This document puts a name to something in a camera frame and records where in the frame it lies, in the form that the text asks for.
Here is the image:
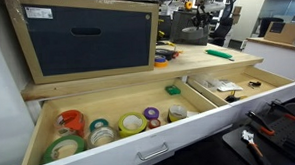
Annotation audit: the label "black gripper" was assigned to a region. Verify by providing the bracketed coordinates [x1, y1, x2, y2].
[190, 9, 213, 31]

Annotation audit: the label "blue tape roll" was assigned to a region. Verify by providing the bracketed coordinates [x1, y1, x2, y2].
[153, 54, 168, 64]

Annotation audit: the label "orange tape roll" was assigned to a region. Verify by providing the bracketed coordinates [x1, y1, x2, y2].
[153, 59, 169, 69]

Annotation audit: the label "green Scotch tape box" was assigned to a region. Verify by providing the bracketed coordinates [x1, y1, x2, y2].
[164, 84, 182, 96]

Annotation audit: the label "small purple tape roll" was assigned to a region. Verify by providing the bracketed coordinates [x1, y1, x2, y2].
[143, 106, 161, 121]

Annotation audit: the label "wooden drawer white front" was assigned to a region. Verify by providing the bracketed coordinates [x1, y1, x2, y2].
[0, 63, 295, 165]

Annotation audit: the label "small red tape roll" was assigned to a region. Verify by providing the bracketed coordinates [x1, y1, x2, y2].
[147, 118, 162, 130]

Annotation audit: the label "yellow-green tape roll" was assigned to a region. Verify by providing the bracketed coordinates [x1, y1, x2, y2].
[117, 111, 149, 139]

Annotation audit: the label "small teal tape roll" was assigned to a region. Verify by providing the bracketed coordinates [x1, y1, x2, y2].
[88, 117, 110, 132]

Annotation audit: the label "clear packing tape roll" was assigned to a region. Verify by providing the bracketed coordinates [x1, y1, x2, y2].
[85, 125, 119, 149]

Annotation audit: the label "orange tape dispenser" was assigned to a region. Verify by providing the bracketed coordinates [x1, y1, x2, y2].
[53, 108, 87, 140]

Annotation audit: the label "large green tape roll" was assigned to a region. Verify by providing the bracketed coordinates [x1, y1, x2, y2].
[41, 133, 88, 165]

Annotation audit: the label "yellow round object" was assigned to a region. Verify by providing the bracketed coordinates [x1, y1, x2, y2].
[183, 0, 194, 11]

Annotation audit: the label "dark grey box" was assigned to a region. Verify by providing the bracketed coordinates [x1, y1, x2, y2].
[168, 9, 213, 47]

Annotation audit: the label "clear plastic bag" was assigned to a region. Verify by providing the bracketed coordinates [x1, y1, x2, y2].
[196, 75, 245, 94]

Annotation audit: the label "white cabinet wooden top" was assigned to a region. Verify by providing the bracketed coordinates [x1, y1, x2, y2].
[242, 35, 295, 83]

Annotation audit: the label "black yellow small tool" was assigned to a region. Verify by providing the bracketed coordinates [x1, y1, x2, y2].
[224, 89, 247, 104]

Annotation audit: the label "small black clip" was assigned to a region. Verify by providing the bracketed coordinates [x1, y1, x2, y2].
[248, 80, 263, 90]

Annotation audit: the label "brown cardboard box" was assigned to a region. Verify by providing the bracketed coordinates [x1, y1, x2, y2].
[263, 20, 295, 48]

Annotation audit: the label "black orange clamp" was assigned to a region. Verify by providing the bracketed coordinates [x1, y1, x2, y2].
[246, 109, 276, 137]
[267, 98, 295, 122]

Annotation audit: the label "large cardboard box black panel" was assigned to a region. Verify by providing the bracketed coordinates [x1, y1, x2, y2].
[3, 0, 162, 87]

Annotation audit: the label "black mat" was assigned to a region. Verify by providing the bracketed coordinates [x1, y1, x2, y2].
[221, 102, 295, 165]

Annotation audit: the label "yellow handled pliers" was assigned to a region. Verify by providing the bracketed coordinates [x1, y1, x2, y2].
[156, 39, 177, 48]

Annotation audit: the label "metal drawer handle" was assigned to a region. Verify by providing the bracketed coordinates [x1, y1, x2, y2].
[135, 142, 170, 162]

